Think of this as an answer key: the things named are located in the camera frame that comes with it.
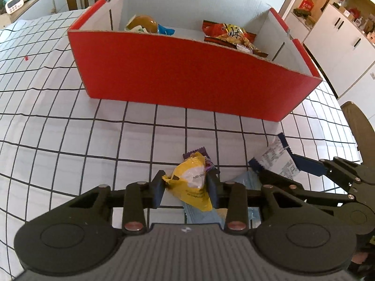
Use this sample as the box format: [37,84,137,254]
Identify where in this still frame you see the pale blue snack packet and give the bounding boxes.
[184,168,263,226]

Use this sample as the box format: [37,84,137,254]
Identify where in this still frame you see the checked white tablecloth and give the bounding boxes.
[0,9,364,280]

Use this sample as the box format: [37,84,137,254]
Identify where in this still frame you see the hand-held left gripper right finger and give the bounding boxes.
[206,170,311,233]

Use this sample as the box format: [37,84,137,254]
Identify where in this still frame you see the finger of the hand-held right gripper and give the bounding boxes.
[259,170,357,209]
[293,155,375,194]

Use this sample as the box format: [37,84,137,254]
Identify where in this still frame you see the red cardboard box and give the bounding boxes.
[67,0,323,122]

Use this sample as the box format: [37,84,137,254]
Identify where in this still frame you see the white kitchen timer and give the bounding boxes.
[5,0,22,15]

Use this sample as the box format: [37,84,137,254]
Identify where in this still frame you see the wooden side counter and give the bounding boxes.
[0,0,75,30]

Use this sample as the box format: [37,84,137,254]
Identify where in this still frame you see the yellow snack packet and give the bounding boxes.
[162,152,213,212]

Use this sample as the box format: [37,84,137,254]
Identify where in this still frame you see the purple snack packet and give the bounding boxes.
[183,147,214,172]

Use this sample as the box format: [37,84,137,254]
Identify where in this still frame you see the white cabinet black handles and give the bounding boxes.
[303,4,375,98]

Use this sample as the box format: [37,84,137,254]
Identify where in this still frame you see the golden bun packet blue end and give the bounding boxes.
[124,15,176,36]

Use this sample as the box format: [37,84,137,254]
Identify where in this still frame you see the red bag on shelf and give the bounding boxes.
[299,0,315,14]

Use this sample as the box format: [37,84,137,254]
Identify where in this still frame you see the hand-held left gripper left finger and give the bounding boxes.
[69,170,166,235]

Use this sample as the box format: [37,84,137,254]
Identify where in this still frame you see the white and blue snack packet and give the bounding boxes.
[248,133,299,179]

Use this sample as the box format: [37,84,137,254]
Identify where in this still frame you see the red snack bag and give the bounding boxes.
[202,20,268,59]

